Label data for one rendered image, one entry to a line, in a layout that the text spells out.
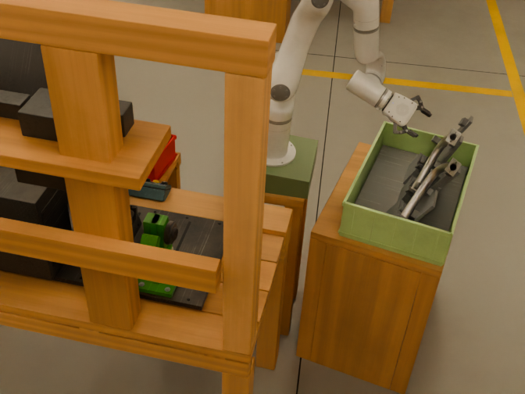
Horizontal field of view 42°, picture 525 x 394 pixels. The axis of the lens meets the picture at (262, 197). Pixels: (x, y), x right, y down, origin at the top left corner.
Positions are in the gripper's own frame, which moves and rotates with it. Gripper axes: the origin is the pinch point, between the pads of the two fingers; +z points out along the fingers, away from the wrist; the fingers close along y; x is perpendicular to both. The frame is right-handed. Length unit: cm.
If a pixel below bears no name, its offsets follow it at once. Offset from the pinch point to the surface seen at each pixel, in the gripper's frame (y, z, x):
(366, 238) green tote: -46.0, 7.3, 10.7
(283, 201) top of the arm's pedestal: -51, -27, 21
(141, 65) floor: -10, -177, 261
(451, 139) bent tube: 3.4, 13.1, 7.3
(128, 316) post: -111, -47, -40
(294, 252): -66, -12, 40
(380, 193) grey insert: -26.2, 3.6, 26.1
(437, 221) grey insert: -24.6, 27.3, 15.1
